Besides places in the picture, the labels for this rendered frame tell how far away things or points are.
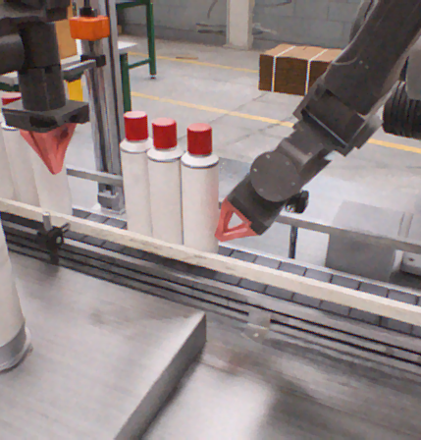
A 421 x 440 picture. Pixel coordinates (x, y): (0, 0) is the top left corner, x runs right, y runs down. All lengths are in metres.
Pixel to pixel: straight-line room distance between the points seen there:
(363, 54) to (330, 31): 5.73
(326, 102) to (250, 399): 0.35
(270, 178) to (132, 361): 0.26
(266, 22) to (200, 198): 5.92
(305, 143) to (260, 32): 6.07
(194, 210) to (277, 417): 0.28
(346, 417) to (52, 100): 0.53
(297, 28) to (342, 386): 5.89
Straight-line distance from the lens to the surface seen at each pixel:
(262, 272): 0.68
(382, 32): 0.51
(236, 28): 6.72
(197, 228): 0.71
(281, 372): 0.67
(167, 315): 0.66
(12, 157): 0.88
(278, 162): 0.55
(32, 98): 0.70
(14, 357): 0.64
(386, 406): 0.66
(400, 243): 0.70
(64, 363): 0.62
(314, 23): 6.31
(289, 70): 4.71
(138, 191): 0.75
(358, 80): 0.54
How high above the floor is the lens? 1.31
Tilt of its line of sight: 30 degrees down
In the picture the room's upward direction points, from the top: straight up
